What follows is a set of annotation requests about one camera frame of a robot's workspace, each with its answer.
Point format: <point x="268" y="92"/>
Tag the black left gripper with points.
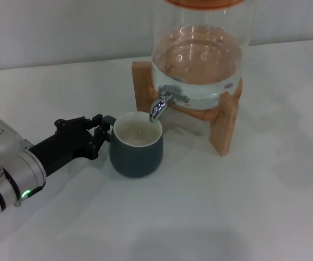
<point x="64" y="146"/>

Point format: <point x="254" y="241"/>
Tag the dark grey ceramic cup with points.
<point x="137" y="160"/>

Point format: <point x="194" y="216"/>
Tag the chrome dispenser faucet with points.
<point x="159" y="106"/>

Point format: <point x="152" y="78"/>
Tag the glass water dispenser jar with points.
<point x="200" y="46"/>

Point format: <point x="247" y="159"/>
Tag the wooden dispenser stand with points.
<point x="227" y="130"/>

